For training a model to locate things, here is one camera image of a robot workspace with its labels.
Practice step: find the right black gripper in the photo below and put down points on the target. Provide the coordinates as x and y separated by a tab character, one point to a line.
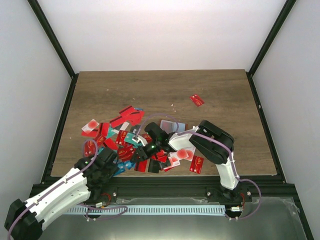
142	153

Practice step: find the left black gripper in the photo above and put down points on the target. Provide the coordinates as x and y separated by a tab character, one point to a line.
114	169

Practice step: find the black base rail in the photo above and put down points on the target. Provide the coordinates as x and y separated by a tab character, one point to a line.
198	187

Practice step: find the black VIP card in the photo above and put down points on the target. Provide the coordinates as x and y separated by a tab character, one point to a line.
134	129

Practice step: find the white red card left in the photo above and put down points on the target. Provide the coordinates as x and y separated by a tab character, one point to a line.
90	129

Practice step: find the light blue slotted strip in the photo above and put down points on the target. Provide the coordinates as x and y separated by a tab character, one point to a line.
153	210

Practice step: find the red gold VIP card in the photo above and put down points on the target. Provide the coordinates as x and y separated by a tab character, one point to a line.
126	153

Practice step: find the lone red card far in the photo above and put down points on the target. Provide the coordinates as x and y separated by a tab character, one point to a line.
196	100

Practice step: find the red VIP card right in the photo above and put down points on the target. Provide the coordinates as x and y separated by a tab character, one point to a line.
196	164

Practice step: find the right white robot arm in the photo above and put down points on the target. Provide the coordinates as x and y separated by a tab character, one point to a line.
215	144

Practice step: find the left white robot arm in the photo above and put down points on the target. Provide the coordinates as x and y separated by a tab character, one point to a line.
26	220

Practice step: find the white red circle card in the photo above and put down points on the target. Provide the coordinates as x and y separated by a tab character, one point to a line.
185	153

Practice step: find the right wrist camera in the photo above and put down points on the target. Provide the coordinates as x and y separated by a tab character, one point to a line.
139	140

